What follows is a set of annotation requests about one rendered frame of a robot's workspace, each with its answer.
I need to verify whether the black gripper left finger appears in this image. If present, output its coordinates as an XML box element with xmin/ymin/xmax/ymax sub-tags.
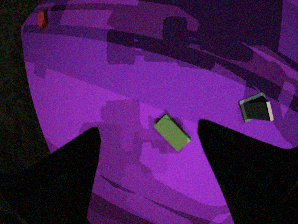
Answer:
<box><xmin>0</xmin><ymin>127</ymin><xmax>101</xmax><ymax>224</ymax></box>

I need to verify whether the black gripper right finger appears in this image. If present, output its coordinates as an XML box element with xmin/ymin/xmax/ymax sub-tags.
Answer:
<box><xmin>197</xmin><ymin>119</ymin><xmax>298</xmax><ymax>224</ymax></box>

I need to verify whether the reddish-brown rectangular bar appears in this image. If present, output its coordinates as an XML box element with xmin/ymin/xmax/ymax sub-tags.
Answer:
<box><xmin>37</xmin><ymin>10</ymin><xmax>49</xmax><ymax>30</ymax></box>

